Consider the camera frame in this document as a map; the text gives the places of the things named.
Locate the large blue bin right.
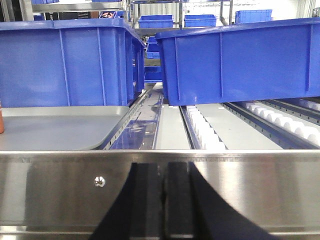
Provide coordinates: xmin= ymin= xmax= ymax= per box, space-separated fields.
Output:
xmin=155 ymin=17 xmax=320 ymax=106

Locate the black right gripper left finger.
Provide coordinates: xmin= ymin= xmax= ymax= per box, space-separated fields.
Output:
xmin=89 ymin=163 xmax=162 ymax=240

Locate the orange capacitor cylinder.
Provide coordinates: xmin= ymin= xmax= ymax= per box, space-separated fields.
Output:
xmin=0 ymin=104 xmax=5 ymax=134

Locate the white roller track right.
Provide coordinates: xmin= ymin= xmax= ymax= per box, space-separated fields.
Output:
xmin=240 ymin=101 xmax=320 ymax=147

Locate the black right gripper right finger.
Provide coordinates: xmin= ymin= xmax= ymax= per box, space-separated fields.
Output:
xmin=164 ymin=162 xmax=277 ymax=240

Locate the stainless steel shelf rail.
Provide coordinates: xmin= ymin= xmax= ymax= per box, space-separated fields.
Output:
xmin=0 ymin=150 xmax=320 ymax=240

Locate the grey metal tray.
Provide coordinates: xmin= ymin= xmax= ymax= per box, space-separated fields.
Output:
xmin=0 ymin=106 xmax=129 ymax=151

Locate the blue bin far shelf middle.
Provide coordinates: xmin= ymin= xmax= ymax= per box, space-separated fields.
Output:
xmin=184 ymin=14 xmax=217 ymax=28

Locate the large blue bin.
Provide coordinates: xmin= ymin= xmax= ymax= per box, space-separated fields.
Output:
xmin=0 ymin=19 xmax=145 ymax=108
xmin=155 ymin=17 xmax=320 ymax=106

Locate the large blue bin left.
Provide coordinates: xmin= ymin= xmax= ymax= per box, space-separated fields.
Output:
xmin=0 ymin=19 xmax=145 ymax=108

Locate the blue bin shelf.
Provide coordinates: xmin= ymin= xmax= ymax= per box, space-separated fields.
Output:
xmin=138 ymin=15 xmax=174 ymax=29
xmin=184 ymin=14 xmax=217 ymax=28
xmin=235 ymin=9 xmax=273 ymax=24

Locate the white roller track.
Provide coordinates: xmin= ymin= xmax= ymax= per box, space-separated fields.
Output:
xmin=186 ymin=105 xmax=227 ymax=151
xmin=240 ymin=101 xmax=320 ymax=147

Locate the blue bin far shelf right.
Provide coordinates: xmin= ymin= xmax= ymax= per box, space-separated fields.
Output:
xmin=235 ymin=9 xmax=273 ymax=24

